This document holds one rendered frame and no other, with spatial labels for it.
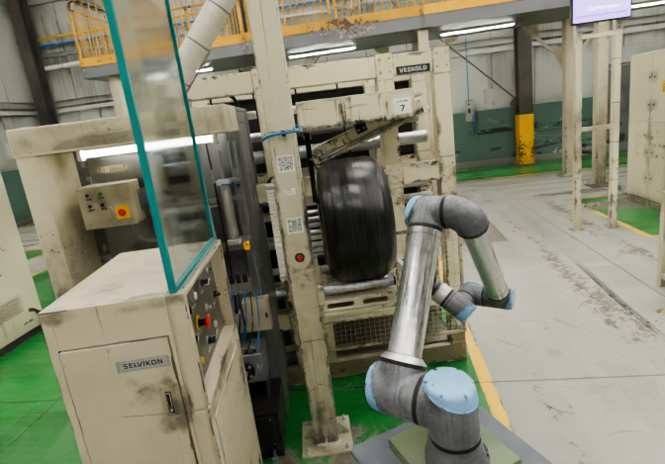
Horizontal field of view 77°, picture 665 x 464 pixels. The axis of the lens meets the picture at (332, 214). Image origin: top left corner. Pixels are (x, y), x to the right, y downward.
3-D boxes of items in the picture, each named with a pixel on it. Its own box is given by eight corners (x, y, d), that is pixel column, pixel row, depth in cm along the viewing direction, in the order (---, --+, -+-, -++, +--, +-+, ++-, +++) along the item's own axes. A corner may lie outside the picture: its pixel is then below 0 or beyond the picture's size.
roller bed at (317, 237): (292, 263, 242) (285, 214, 235) (293, 255, 256) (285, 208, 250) (327, 258, 243) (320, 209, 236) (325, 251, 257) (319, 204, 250)
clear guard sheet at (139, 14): (168, 294, 116) (80, -96, 95) (210, 239, 170) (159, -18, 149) (176, 293, 116) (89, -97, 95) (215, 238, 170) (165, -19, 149)
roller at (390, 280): (322, 286, 202) (323, 295, 201) (322, 286, 197) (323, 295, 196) (393, 275, 203) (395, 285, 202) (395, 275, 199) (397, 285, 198)
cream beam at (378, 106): (299, 132, 213) (295, 102, 210) (299, 131, 237) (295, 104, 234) (417, 117, 216) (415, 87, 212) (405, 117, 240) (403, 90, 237)
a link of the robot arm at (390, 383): (407, 426, 122) (444, 187, 142) (356, 409, 132) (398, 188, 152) (427, 424, 133) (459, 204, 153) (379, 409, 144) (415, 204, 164)
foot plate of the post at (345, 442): (302, 460, 217) (301, 453, 216) (302, 423, 243) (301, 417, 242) (354, 451, 218) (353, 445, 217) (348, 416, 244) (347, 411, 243)
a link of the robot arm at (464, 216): (483, 187, 138) (519, 293, 181) (446, 188, 146) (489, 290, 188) (475, 214, 133) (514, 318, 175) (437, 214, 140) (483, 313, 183)
